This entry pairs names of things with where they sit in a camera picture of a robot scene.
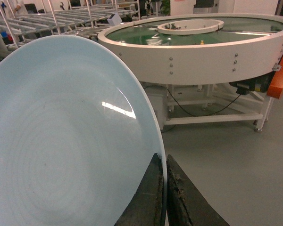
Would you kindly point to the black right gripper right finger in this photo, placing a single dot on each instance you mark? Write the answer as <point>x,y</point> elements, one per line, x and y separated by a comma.
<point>186,206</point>

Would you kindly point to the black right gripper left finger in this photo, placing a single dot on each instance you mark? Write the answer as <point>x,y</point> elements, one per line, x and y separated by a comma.
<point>146,206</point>

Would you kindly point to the light blue round tray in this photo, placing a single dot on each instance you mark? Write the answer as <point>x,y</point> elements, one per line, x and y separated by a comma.
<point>77,134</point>

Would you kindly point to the white round conveyor table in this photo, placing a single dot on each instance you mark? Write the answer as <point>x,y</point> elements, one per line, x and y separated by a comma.
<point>185,63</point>

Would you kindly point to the black motor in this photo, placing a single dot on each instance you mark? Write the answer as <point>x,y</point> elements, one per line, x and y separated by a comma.
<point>258,84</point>

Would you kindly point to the orange motor cover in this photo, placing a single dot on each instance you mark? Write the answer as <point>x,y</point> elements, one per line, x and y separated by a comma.
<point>275,89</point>

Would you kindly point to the white small box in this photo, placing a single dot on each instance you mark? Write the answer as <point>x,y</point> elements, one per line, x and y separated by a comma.
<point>114,19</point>

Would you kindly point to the roller conveyor rack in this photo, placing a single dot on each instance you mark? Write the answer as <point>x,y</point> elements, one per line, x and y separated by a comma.
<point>86,21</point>

